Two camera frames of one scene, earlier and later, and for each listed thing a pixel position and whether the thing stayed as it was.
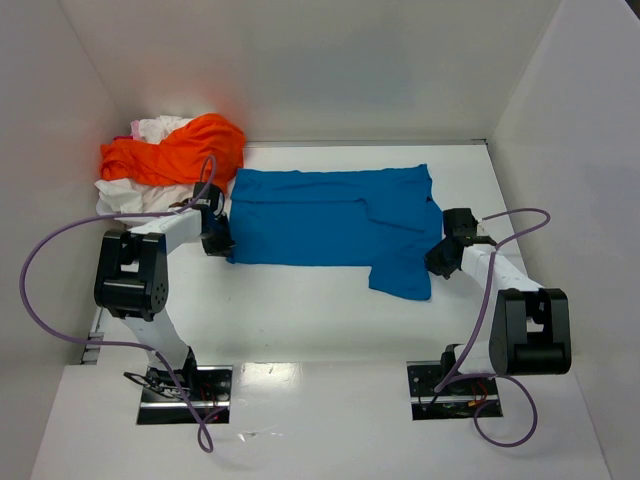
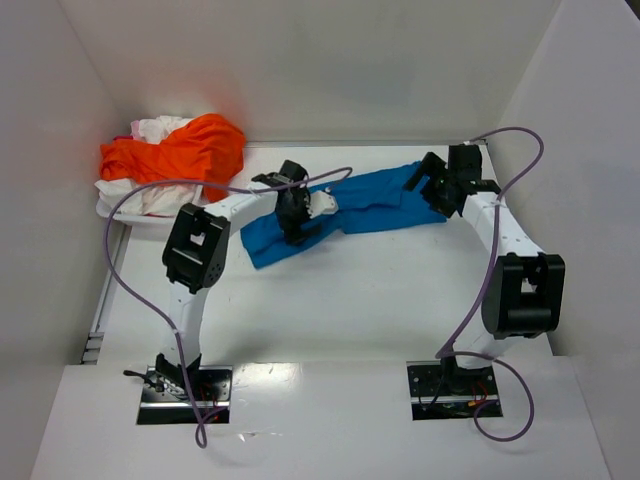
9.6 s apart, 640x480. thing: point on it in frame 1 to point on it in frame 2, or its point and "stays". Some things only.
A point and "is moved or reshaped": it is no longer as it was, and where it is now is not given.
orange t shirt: [179, 157] stays
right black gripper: [439, 257] to [435, 182]
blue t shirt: [383, 217] is moved or reshaped
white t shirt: [129, 196] stays
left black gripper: [220, 242] to [293, 220]
